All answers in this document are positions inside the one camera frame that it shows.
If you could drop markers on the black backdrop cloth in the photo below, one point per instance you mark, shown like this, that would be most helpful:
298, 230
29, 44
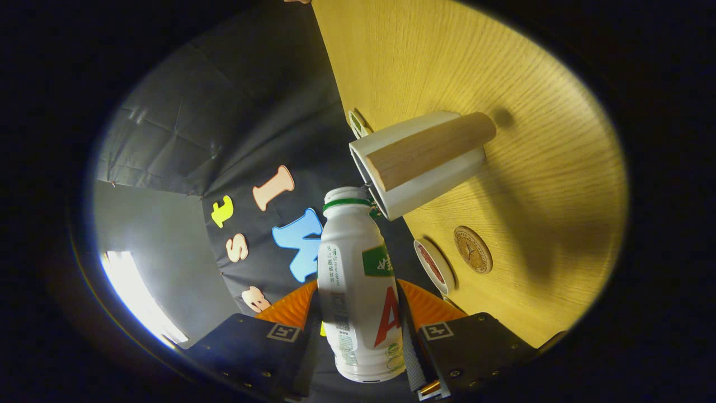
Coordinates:
224, 112

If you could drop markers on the round wooden coaster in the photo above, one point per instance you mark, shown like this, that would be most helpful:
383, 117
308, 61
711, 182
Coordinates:
473, 249

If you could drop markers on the clear plastic water bottle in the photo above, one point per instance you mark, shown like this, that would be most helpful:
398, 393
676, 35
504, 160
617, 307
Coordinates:
375, 211

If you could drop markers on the white divided dish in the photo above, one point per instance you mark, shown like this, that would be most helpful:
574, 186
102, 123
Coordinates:
358, 124

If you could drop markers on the red sausage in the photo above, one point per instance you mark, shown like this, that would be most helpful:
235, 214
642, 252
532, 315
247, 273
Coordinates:
428, 267
433, 262

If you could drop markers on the wooden table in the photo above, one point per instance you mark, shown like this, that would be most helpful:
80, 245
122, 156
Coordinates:
447, 56

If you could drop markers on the white juice bottle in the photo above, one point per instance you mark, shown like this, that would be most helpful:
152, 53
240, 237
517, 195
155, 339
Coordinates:
358, 313

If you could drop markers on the white round plate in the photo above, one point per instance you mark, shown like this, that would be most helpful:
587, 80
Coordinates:
446, 280

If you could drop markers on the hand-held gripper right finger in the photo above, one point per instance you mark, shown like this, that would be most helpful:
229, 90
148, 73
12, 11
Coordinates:
475, 347

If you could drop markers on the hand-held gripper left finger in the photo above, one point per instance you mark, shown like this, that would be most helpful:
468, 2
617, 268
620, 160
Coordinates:
251, 352

